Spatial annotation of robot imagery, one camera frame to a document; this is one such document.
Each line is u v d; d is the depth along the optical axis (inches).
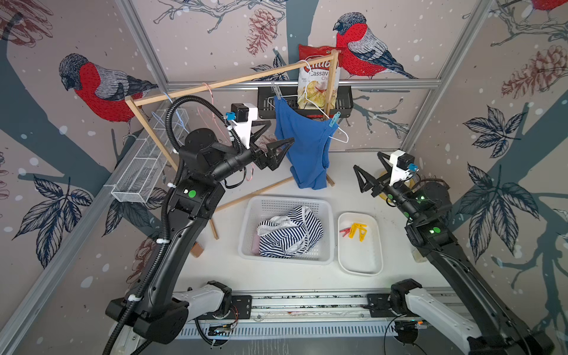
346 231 35.5
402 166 20.3
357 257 33.7
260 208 36.8
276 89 31.2
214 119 16.6
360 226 36.4
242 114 16.6
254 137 22.1
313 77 33.6
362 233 35.6
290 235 30.0
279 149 18.3
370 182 22.1
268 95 36.3
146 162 30.1
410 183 22.0
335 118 27.5
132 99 20.5
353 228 35.5
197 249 32.1
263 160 19.1
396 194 22.0
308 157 32.7
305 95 35.5
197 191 16.4
